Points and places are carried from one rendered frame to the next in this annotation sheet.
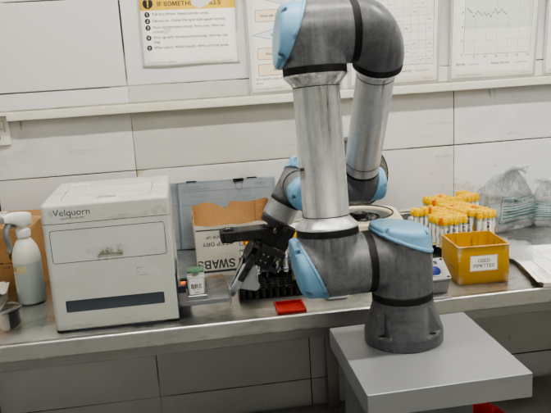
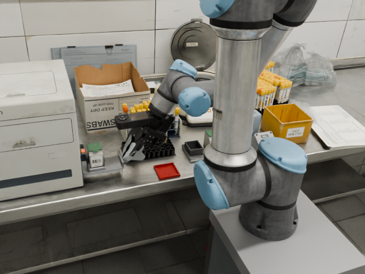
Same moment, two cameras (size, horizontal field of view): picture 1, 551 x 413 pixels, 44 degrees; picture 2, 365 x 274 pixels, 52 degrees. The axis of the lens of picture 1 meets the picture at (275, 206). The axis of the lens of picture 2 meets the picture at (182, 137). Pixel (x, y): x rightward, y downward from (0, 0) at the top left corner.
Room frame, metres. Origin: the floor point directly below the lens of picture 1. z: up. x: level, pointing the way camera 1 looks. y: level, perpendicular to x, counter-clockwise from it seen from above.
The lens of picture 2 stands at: (0.58, 0.19, 1.62)
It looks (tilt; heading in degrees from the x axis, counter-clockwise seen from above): 32 degrees down; 345
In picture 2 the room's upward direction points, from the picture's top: 4 degrees clockwise
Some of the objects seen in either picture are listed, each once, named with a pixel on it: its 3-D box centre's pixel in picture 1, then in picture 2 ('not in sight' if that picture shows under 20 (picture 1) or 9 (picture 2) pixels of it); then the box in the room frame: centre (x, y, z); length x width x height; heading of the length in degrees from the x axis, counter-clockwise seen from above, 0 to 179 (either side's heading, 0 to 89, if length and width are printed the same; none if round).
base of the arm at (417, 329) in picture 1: (403, 312); (270, 204); (1.22, -0.23, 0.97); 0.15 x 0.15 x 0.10
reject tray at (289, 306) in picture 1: (289, 306); (167, 170); (1.51, -0.02, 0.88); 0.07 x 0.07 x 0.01; 7
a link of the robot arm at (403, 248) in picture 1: (397, 255); (276, 169); (1.22, -0.22, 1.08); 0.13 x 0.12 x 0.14; 98
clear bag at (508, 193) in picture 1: (503, 196); (287, 63); (2.15, -0.74, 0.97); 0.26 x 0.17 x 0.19; 118
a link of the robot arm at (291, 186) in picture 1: (311, 190); (196, 95); (1.46, -0.08, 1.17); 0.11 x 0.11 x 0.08; 8
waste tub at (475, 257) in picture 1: (474, 256); (285, 124); (1.66, -0.50, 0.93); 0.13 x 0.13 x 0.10; 4
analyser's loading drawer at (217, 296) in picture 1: (187, 294); (88, 165); (1.52, 0.22, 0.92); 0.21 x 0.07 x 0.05; 97
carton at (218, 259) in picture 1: (234, 234); (111, 95); (1.93, 0.12, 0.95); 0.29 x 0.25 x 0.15; 7
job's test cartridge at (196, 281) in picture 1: (196, 283); (95, 156); (1.53, 0.20, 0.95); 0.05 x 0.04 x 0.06; 7
